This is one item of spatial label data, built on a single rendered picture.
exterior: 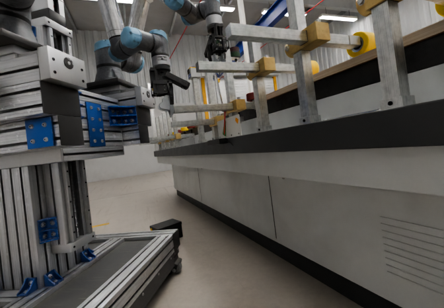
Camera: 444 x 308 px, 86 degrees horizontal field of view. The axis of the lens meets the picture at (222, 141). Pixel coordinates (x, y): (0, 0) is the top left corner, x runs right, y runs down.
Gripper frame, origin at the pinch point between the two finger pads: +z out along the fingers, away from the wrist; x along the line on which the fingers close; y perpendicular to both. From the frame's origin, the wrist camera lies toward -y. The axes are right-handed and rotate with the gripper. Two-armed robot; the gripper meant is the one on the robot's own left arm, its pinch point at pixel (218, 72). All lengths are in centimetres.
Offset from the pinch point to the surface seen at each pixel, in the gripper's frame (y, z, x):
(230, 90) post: -3.6, 7.8, 7.1
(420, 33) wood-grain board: 67, 12, 26
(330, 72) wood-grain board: 38.3, 12.2, 26.5
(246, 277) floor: -7, 101, 5
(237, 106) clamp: 3.7, 16.7, 5.7
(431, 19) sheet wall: -235, -228, 748
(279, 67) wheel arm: 25.2, 6.2, 14.6
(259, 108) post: 20.7, 21.0, 6.0
